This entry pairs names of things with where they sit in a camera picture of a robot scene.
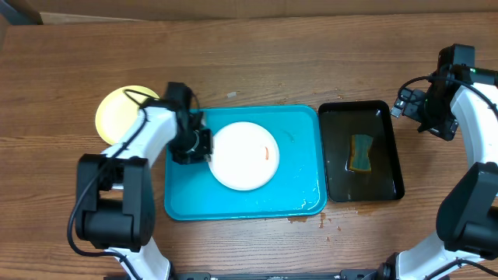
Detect white plate with red stain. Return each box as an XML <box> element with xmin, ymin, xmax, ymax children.
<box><xmin>209</xmin><ymin>121</ymin><xmax>280</xmax><ymax>191</ymax></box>

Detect yellow plate with sauce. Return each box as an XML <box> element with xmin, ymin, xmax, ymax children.
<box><xmin>95</xmin><ymin>86</ymin><xmax>159</xmax><ymax>145</ymax></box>

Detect green and yellow sponge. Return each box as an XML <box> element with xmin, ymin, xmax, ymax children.
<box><xmin>347</xmin><ymin>135</ymin><xmax>373</xmax><ymax>173</ymax></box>

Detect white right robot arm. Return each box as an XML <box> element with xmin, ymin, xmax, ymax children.
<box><xmin>367</xmin><ymin>62</ymin><xmax>497</xmax><ymax>279</ymax></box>

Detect black water tray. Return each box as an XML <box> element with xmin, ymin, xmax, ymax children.
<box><xmin>318</xmin><ymin>100</ymin><xmax>405</xmax><ymax>202</ymax></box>

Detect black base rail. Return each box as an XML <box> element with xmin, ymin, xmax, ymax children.
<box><xmin>169</xmin><ymin>269</ymin><xmax>377</xmax><ymax>280</ymax></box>

